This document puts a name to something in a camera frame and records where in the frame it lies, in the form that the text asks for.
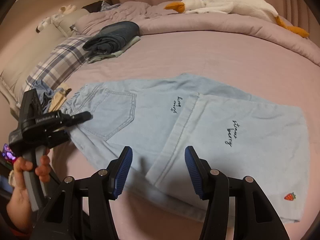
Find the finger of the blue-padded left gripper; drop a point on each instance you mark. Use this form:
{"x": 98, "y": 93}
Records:
{"x": 78, "y": 118}

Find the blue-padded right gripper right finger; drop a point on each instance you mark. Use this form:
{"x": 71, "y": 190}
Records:
{"x": 255, "y": 217}

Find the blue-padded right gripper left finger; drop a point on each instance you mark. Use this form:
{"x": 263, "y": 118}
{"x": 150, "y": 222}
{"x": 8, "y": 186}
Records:
{"x": 80, "y": 209}

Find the light blue denim pants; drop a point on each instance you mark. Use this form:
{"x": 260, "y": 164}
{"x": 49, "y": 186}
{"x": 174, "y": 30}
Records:
{"x": 237, "y": 133}

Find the person's left forearm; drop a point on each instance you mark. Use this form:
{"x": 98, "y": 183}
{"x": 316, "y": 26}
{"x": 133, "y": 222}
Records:
{"x": 21, "y": 227}

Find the person's left hand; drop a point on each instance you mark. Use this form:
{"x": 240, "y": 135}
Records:
{"x": 19, "y": 204}

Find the beige cloth item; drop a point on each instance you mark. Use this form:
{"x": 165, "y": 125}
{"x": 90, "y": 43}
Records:
{"x": 59, "y": 97}

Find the crumpled blue garment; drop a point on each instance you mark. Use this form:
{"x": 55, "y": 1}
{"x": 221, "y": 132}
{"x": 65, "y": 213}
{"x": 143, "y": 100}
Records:
{"x": 45, "y": 94}

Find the plaid pillow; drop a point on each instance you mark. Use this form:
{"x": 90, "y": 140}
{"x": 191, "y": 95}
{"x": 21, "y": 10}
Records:
{"x": 63, "y": 61}

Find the folded dark denim garment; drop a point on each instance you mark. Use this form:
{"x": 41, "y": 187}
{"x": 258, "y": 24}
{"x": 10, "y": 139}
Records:
{"x": 112, "y": 38}

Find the small white plush toy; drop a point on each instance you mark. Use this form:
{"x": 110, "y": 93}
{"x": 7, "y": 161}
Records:
{"x": 63, "y": 11}

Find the pink quilted duvet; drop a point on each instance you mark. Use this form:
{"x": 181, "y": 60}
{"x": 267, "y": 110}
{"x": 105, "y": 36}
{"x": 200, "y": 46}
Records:
{"x": 156, "y": 20}

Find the white plush goose toy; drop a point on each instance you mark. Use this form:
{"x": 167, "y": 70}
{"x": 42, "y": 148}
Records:
{"x": 254, "y": 8}

